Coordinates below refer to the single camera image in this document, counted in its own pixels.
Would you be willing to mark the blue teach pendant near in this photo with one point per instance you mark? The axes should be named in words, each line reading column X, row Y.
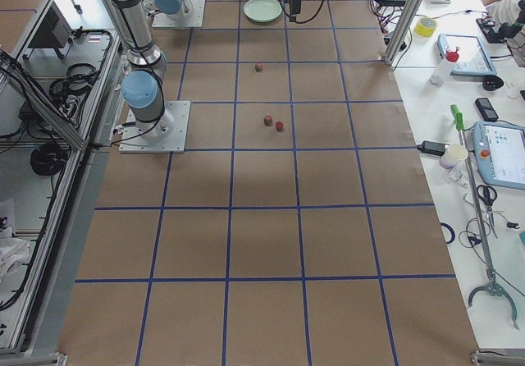
column 499, row 153

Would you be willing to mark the yellow tape roll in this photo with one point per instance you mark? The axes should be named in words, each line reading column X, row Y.
column 425, row 27

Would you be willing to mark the black power adapter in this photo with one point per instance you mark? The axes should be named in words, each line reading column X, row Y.
column 432, row 148

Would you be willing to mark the blue teach pendant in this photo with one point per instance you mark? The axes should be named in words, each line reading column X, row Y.
column 474, row 60
column 499, row 153

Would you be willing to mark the blue teach pendant far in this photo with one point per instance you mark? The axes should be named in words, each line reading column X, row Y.
column 474, row 60

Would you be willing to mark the red strawberry two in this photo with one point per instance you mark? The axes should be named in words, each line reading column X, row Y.
column 267, row 120

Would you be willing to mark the red strawberry three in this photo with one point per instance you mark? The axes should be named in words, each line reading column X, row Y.
column 280, row 127

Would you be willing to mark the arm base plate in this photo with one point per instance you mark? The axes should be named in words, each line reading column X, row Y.
column 169, row 135
column 178, row 14

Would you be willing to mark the white paper cup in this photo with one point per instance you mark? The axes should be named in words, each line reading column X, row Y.
column 454, row 154

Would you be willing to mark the white squeeze bottle red cap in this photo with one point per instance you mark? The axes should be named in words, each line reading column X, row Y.
column 444, row 69

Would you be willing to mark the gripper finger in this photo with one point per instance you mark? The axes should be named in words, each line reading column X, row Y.
column 288, row 8
column 296, row 7

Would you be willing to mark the black scissors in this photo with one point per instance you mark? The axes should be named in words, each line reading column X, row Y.
column 488, row 195

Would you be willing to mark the aluminium frame post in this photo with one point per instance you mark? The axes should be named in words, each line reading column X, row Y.
column 402, row 27

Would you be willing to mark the light green plate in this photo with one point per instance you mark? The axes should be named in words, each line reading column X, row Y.
column 262, row 11

